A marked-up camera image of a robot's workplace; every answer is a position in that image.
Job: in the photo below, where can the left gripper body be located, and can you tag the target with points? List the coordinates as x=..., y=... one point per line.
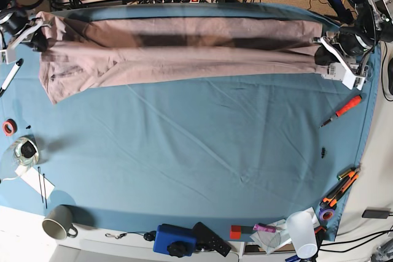
x=354, y=46

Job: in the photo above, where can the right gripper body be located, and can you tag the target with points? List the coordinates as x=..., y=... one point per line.
x=26, y=34

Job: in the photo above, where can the pink T-shirt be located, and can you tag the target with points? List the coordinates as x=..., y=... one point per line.
x=107, y=53

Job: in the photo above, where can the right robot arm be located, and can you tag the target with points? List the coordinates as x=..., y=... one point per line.
x=15, y=18

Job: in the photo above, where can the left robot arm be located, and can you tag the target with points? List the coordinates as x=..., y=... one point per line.
x=374, y=18

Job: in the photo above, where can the white black marker pen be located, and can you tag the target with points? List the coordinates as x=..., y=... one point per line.
x=11, y=76

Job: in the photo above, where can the red tape roll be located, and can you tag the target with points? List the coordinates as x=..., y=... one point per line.
x=9, y=127

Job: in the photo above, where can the clear tape roll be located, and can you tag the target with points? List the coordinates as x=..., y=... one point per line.
x=25, y=152

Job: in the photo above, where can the blue table cloth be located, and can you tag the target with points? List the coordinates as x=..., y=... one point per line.
x=222, y=151

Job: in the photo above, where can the black zip tie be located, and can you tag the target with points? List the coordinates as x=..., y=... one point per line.
x=40, y=184
x=45, y=193

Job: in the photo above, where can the white paper card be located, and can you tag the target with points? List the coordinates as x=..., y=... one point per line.
x=31, y=178

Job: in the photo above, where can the orange black utility knife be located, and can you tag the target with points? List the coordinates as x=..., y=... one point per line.
x=336, y=193

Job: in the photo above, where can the purple tape roll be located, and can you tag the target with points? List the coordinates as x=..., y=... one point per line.
x=326, y=214

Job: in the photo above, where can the black phone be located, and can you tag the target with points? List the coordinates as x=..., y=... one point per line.
x=376, y=214

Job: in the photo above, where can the frosted plastic cup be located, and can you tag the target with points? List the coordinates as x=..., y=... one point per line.
x=301, y=231

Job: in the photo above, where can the purple small flashlight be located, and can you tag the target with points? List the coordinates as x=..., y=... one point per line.
x=264, y=228

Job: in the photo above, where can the grey ceramic mug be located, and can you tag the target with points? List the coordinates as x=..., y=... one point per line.
x=58, y=224

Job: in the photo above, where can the red black block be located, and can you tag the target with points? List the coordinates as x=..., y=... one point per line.
x=236, y=231

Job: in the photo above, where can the black remote control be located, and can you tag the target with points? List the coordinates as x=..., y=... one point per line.
x=208, y=240

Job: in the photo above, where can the blue box device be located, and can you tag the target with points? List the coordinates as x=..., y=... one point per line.
x=174, y=241

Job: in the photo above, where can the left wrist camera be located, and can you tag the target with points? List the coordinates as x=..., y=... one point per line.
x=346, y=75

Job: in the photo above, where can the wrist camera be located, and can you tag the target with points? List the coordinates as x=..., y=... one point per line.
x=8, y=56
x=346, y=75

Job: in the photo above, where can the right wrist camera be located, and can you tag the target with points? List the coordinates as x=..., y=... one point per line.
x=8, y=56

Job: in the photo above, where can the orange handle screwdriver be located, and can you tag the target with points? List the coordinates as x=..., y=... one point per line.
x=348, y=106

